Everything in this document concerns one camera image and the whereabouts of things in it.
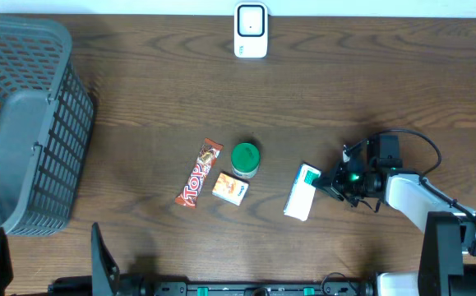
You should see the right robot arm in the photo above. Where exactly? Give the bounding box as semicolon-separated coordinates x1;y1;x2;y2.
312;129;476;295

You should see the grey plastic basket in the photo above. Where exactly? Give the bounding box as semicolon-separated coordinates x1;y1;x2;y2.
0;15;96;237

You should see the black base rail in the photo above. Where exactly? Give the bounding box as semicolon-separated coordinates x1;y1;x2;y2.
152;278;378;296

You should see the black right cable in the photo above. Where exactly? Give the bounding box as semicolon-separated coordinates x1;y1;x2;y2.
344;127;476;264

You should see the orange chocolate bar wrapper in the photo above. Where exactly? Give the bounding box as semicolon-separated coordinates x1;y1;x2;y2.
174;138;224;208

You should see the green lid jar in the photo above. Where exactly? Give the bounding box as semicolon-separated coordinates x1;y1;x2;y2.
231;142;261;179

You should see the white barcode scanner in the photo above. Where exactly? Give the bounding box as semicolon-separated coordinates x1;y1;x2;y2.
233;2;268;58

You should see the orange snack box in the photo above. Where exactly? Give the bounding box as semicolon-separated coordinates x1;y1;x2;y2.
212;173;249;206

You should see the white green box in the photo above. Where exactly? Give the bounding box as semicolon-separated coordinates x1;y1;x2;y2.
284;164;321;221

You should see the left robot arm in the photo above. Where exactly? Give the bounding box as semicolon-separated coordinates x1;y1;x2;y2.
0;223;155;296

